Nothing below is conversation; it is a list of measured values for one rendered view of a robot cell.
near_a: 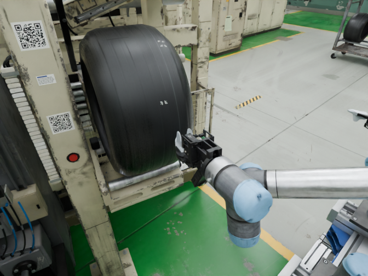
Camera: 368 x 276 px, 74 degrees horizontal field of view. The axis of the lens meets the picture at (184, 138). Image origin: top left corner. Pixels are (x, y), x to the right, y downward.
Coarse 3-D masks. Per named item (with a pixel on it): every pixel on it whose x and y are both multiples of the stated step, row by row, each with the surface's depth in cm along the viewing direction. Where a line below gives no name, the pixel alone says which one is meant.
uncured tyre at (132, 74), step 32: (96, 32) 82; (128, 32) 83; (96, 64) 76; (128, 64) 75; (160, 64) 79; (96, 96) 79; (128, 96) 74; (160, 96) 78; (128, 128) 76; (160, 128) 81; (192, 128) 92; (128, 160) 84; (160, 160) 91
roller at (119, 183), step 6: (180, 162) 115; (162, 168) 111; (168, 168) 112; (174, 168) 114; (144, 174) 108; (150, 174) 109; (156, 174) 110; (114, 180) 104; (120, 180) 104; (126, 180) 105; (132, 180) 106; (138, 180) 107; (108, 186) 106; (114, 186) 103; (120, 186) 104
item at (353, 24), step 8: (352, 0) 460; (360, 0) 493; (360, 8) 500; (344, 16) 476; (352, 16) 478; (360, 16) 468; (352, 24) 473; (360, 24) 464; (344, 32) 488; (352, 32) 476; (360, 32) 470; (336, 40) 502; (344, 40) 504; (352, 40) 488; (360, 40) 488; (336, 48) 510; (344, 48) 514; (352, 48) 515; (360, 48) 515; (336, 56) 517
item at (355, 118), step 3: (348, 111) 128; (351, 111) 126; (354, 111) 125; (357, 111) 125; (360, 111) 124; (363, 111) 124; (354, 114) 126; (366, 114) 122; (354, 117) 127; (357, 117) 126; (360, 117) 125; (354, 120) 128; (357, 120) 127
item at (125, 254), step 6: (120, 252) 172; (126, 252) 172; (126, 258) 169; (90, 264) 166; (96, 264) 166; (132, 264) 166; (90, 270) 163; (96, 270) 163; (126, 270) 163; (132, 270) 163
